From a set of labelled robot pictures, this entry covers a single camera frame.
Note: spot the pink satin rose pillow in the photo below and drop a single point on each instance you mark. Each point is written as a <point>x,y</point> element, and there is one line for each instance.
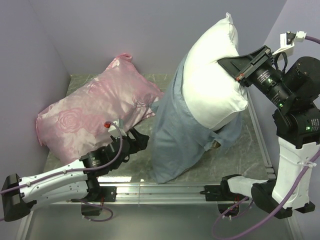
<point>74,125</point>

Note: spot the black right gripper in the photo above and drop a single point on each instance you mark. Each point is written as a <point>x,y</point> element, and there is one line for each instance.
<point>240,66</point>

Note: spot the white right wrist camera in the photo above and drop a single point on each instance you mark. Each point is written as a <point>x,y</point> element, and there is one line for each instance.
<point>288,40</point>

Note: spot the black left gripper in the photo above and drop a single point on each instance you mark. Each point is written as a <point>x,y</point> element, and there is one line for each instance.
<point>140,143</point>

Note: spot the white pillow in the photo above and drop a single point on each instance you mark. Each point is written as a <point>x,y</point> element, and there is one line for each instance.
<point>213,97</point>

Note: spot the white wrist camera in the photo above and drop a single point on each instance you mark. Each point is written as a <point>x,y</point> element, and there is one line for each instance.
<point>288,40</point>
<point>116,128</point>

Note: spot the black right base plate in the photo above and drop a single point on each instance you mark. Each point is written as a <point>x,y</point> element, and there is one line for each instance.
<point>223,197</point>

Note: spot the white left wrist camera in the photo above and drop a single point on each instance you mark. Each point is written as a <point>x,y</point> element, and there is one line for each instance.
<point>116,128</point>

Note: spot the aluminium frame rail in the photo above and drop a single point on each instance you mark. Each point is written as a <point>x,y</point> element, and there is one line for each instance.
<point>177,210</point>

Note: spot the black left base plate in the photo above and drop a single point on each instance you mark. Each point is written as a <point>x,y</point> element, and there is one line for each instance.
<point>105,193</point>

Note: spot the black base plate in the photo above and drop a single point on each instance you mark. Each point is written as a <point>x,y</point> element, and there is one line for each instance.
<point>223,197</point>
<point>105,193</point>

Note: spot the blue-grey pillowcase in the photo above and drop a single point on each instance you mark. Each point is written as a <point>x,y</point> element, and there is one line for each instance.
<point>178,140</point>

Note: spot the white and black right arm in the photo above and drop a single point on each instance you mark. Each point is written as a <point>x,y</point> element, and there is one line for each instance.
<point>293,92</point>

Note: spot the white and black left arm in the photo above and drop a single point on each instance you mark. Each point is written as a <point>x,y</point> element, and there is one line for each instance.
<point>76,181</point>

